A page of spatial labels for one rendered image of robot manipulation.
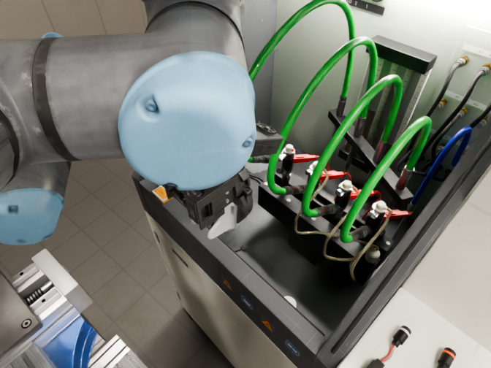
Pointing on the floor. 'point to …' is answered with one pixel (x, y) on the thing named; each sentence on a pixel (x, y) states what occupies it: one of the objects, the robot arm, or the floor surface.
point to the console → (460, 267)
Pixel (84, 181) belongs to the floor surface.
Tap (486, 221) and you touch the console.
